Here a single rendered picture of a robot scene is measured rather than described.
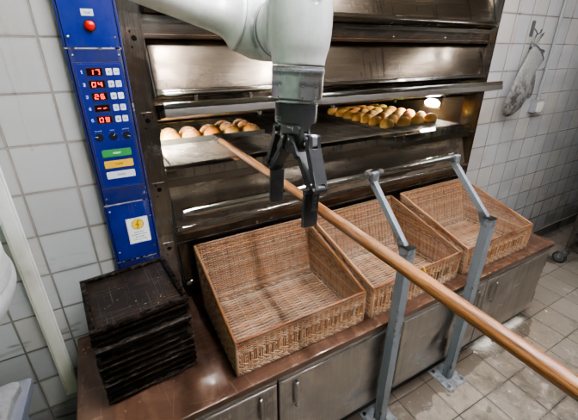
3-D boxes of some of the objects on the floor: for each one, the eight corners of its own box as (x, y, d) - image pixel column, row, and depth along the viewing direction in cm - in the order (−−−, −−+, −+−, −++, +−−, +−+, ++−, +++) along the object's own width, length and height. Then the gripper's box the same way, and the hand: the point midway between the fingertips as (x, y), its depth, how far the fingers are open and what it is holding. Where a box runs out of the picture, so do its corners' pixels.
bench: (109, 427, 157) (77, 332, 134) (453, 274, 264) (470, 206, 241) (119, 577, 113) (75, 474, 89) (529, 320, 220) (557, 243, 196)
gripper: (249, 95, 68) (249, 194, 76) (316, 109, 48) (307, 243, 56) (283, 95, 72) (279, 190, 80) (358, 108, 51) (343, 235, 59)
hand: (291, 206), depth 67 cm, fingers open, 13 cm apart
